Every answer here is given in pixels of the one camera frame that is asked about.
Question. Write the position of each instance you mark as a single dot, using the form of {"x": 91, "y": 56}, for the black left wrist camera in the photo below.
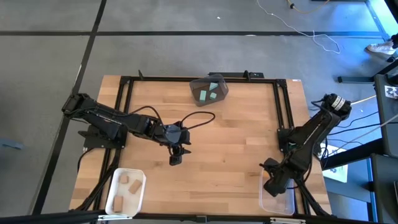
{"x": 175, "y": 160}

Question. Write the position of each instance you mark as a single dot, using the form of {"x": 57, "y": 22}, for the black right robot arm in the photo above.
{"x": 314, "y": 130}

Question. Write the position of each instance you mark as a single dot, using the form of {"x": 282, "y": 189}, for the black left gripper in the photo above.
{"x": 174, "y": 135}

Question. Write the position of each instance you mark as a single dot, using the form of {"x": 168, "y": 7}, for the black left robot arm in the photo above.
{"x": 105, "y": 116}

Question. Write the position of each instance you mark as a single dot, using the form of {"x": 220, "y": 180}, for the black aluminium rig gantry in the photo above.
{"x": 46, "y": 217}

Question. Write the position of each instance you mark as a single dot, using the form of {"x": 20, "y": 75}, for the teal block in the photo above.
{"x": 213, "y": 96}
{"x": 202, "y": 95}
{"x": 213, "y": 86}

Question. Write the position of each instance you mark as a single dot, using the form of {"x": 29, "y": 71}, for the person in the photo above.
{"x": 381, "y": 48}

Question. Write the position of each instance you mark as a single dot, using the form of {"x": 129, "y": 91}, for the grey blue floor object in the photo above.
{"x": 11, "y": 144}

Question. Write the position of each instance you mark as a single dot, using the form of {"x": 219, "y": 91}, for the grey neighbouring table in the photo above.
{"x": 387, "y": 124}

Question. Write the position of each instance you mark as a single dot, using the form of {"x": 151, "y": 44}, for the clear plastic bin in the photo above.
{"x": 280, "y": 207}

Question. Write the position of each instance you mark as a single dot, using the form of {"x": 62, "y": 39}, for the small pinkish tan block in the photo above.
{"x": 124, "y": 179}

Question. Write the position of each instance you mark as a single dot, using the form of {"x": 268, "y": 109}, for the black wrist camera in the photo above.
{"x": 269, "y": 163}
{"x": 175, "y": 160}

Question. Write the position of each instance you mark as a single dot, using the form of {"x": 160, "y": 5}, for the black stand base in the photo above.
{"x": 354, "y": 79}

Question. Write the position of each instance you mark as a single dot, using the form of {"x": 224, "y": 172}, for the grey translucent plastic bin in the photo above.
{"x": 222, "y": 93}

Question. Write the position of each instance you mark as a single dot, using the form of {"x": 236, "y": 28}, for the white plastic bin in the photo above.
{"x": 136, "y": 205}

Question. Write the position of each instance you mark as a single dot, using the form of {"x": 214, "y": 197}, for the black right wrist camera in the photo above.
{"x": 269, "y": 163}

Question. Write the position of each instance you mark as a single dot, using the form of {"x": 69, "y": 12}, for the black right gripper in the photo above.
{"x": 278, "y": 183}

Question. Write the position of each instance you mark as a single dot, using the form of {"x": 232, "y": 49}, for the black and white marker tag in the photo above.
{"x": 391, "y": 92}

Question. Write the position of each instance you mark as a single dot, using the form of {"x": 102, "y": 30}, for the black bracket bar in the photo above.
{"x": 230, "y": 75}

